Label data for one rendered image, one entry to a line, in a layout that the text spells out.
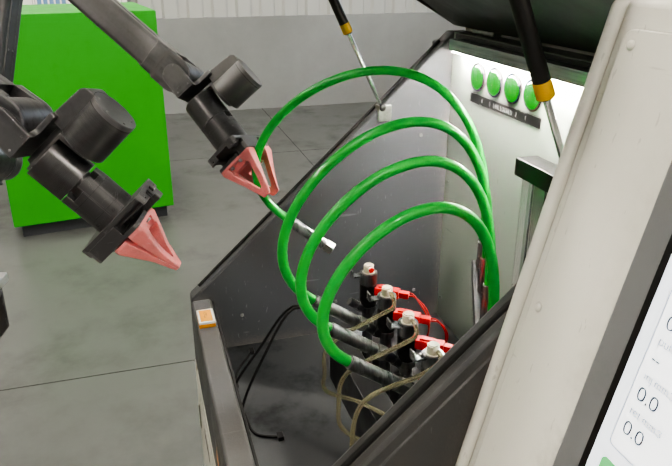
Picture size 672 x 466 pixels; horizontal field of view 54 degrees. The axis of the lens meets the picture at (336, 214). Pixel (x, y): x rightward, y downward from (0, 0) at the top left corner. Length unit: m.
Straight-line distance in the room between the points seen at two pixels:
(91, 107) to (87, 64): 3.39
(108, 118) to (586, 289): 0.52
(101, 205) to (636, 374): 0.58
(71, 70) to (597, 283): 3.77
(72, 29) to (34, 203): 1.05
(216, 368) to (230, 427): 0.15
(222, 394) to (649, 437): 0.68
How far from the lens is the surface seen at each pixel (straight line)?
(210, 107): 1.12
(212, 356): 1.17
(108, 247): 0.82
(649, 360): 0.57
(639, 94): 0.62
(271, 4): 7.51
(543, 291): 0.67
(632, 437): 0.59
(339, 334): 0.88
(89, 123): 0.78
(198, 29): 7.41
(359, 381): 1.04
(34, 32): 4.14
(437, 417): 0.76
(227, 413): 1.04
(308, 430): 1.19
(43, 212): 4.36
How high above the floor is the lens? 1.58
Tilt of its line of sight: 21 degrees down
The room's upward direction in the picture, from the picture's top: straight up
